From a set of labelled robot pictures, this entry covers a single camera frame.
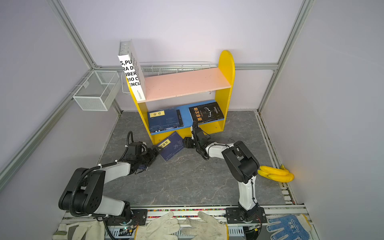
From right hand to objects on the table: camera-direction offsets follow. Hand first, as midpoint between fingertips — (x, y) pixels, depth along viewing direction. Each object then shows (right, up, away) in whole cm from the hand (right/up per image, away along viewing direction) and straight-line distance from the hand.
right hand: (186, 141), depth 97 cm
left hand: (-15, -7, -5) cm, 18 cm away
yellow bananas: (+51, -17, -14) cm, 56 cm away
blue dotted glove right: (+55, -38, -26) cm, 72 cm away
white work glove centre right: (+14, -39, -26) cm, 50 cm away
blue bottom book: (-13, +14, -5) cm, 20 cm away
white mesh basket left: (-57, +32, -1) cm, 66 cm away
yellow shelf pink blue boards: (-6, +29, +23) cm, 37 cm away
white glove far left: (-48, -38, -28) cm, 67 cm away
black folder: (+13, +19, +2) cm, 23 cm away
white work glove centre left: (-8, -38, -26) cm, 47 cm away
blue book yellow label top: (-11, -3, +2) cm, 11 cm away
